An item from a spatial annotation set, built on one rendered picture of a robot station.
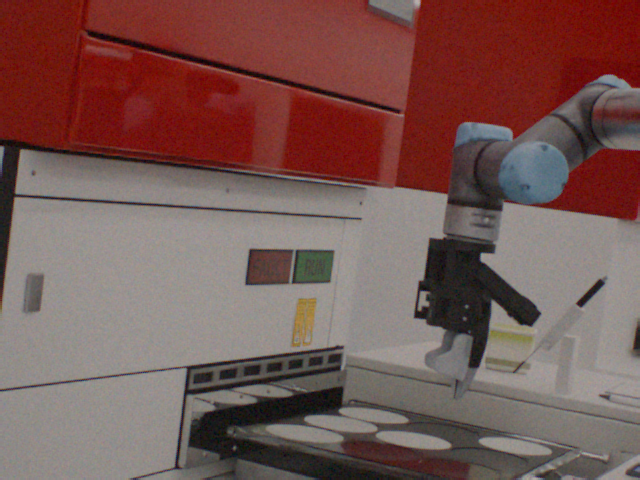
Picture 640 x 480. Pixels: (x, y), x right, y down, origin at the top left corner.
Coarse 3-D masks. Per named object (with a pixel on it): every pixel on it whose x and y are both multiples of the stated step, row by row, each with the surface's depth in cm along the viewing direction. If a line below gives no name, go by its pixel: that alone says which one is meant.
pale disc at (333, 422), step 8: (312, 416) 180; (320, 416) 181; (328, 416) 182; (336, 416) 183; (320, 424) 175; (328, 424) 176; (336, 424) 177; (344, 424) 178; (352, 424) 179; (360, 424) 179; (368, 424) 180; (360, 432) 174
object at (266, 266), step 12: (264, 252) 174; (276, 252) 177; (288, 252) 180; (252, 264) 171; (264, 264) 174; (276, 264) 177; (288, 264) 180; (252, 276) 172; (264, 276) 175; (276, 276) 178; (288, 276) 181
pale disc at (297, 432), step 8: (280, 424) 171; (288, 424) 172; (272, 432) 165; (280, 432) 166; (288, 432) 167; (296, 432) 167; (304, 432) 168; (312, 432) 169; (320, 432) 170; (328, 432) 171; (304, 440) 163; (312, 440) 163; (320, 440) 164; (328, 440) 165; (336, 440) 166
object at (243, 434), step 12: (228, 432) 164; (240, 432) 163; (252, 432) 163; (264, 444) 162; (276, 444) 161; (288, 444) 160; (300, 444) 160; (312, 456) 159; (324, 456) 158; (336, 456) 157; (348, 456) 157; (360, 456) 157; (372, 468) 155; (384, 468) 155; (396, 468) 154; (408, 468) 154
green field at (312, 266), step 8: (304, 256) 184; (312, 256) 186; (320, 256) 189; (328, 256) 191; (304, 264) 184; (312, 264) 187; (320, 264) 189; (328, 264) 191; (296, 272) 183; (304, 272) 185; (312, 272) 187; (320, 272) 189; (328, 272) 192; (296, 280) 183; (304, 280) 185; (312, 280) 187; (320, 280) 190
